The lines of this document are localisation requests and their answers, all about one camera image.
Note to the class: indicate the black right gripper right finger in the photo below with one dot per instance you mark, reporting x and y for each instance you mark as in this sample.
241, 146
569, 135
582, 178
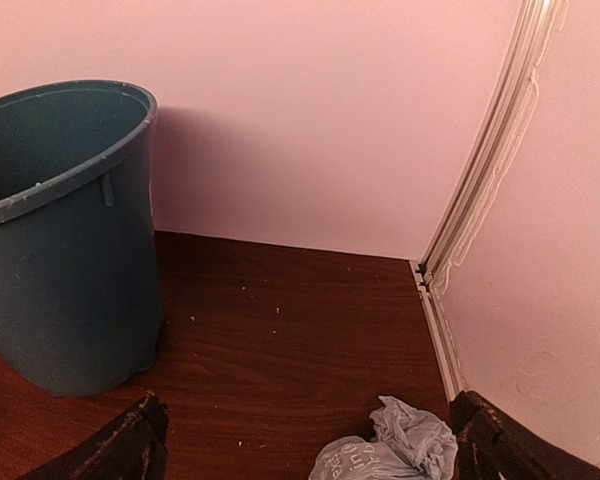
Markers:
492, 445

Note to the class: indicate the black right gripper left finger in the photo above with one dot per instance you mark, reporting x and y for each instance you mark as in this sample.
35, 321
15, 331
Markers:
131, 446

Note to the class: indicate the translucent blue trash bag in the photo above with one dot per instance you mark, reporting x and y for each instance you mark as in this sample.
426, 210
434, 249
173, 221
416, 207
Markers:
408, 443

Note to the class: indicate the teal plastic trash bin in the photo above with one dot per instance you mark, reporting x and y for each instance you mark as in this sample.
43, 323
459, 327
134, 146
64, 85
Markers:
80, 303

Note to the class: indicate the aluminium corner post right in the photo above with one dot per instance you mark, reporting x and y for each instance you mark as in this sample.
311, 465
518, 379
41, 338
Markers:
510, 110

